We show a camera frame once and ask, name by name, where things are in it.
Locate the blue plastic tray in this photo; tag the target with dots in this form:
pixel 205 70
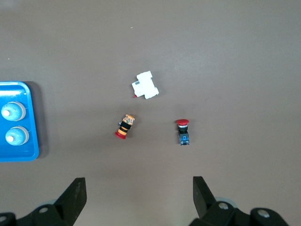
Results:
pixel 14 94

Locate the red mushroom button blue base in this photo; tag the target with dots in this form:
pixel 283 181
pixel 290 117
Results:
pixel 183 134

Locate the white circuit breaker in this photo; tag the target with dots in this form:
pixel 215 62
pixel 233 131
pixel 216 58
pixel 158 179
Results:
pixel 144 84

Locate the orange red push button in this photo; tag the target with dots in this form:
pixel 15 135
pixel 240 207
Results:
pixel 124 127

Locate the blue dome bell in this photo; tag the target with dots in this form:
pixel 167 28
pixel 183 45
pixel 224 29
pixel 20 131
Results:
pixel 14 111
pixel 17 136

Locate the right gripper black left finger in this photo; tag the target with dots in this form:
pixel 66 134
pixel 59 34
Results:
pixel 70 202

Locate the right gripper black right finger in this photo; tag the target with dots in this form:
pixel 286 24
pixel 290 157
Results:
pixel 204 200

